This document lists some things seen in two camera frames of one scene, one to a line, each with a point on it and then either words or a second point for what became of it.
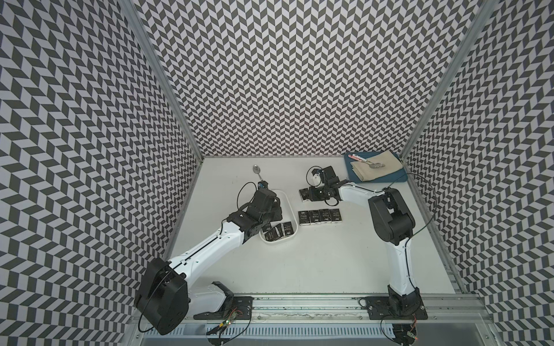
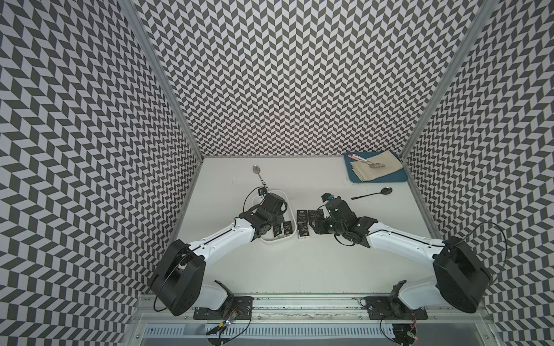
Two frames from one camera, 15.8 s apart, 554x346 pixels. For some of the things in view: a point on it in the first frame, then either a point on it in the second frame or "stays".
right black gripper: (312, 196) → (319, 228)
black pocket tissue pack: (288, 228) stays
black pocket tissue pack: (304, 218) stays
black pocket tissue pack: (314, 215) stays
